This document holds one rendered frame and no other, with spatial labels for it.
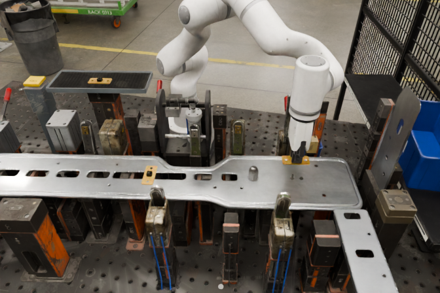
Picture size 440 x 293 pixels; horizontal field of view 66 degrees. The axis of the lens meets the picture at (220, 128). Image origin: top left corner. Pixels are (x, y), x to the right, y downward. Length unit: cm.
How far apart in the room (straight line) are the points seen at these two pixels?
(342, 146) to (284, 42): 95
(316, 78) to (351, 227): 44
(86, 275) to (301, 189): 78
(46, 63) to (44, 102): 263
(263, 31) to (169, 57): 57
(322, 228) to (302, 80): 44
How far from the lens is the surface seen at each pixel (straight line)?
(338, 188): 114
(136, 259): 133
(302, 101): 90
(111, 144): 125
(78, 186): 118
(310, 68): 86
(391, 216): 108
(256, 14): 95
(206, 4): 112
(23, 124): 212
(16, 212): 115
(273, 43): 92
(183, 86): 153
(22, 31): 394
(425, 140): 139
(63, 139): 131
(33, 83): 147
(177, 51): 137
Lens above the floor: 181
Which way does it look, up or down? 38 degrees down
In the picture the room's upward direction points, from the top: 1 degrees counter-clockwise
